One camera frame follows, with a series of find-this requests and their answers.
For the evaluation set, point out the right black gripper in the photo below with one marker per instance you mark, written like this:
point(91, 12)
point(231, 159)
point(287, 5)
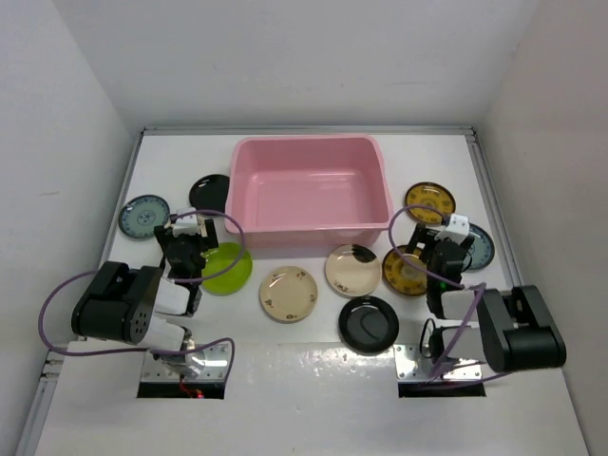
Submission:
point(425, 237)

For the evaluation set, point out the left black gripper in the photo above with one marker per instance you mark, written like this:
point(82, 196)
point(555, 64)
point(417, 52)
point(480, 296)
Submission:
point(165, 235)

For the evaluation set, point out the yellow patterned plate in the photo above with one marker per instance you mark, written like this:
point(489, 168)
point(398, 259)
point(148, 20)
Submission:
point(401, 277)
point(429, 203)

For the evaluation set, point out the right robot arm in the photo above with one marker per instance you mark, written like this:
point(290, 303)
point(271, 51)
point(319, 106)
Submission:
point(509, 331)

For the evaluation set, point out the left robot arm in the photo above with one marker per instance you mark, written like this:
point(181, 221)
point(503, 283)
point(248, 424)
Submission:
point(129, 305)

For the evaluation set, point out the pink plastic bin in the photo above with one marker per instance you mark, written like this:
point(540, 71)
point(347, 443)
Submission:
point(296, 191)

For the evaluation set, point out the lime green plate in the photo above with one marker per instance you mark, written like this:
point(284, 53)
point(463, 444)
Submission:
point(218, 259)

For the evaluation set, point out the blue patterned plate right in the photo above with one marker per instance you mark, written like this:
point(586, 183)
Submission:
point(482, 251)

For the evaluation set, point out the blue patterned plate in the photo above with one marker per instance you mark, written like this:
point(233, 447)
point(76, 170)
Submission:
point(482, 251)
point(140, 216)

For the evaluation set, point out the blue patterned plate left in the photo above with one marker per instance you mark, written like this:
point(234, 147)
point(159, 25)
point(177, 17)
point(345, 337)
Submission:
point(140, 216)

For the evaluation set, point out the cream plate black brushstroke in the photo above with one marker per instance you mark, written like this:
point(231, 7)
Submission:
point(353, 270)

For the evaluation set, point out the black plate front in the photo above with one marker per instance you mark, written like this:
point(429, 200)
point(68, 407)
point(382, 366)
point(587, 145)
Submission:
point(368, 325)

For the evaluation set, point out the cream floral plate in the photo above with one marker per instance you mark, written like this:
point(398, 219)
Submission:
point(288, 294)

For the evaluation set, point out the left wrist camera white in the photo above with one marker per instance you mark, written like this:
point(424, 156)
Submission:
point(186, 222)

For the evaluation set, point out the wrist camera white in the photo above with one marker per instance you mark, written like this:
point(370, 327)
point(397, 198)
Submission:
point(186, 222)
point(456, 229)

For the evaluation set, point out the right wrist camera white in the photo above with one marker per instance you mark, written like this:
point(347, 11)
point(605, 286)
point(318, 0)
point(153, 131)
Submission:
point(456, 229)

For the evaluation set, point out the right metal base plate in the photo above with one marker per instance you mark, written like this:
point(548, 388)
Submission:
point(413, 368)

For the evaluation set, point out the metal base plate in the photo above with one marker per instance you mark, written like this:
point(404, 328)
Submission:
point(207, 366)
point(413, 368)

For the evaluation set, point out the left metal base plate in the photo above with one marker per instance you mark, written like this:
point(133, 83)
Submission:
point(207, 366)

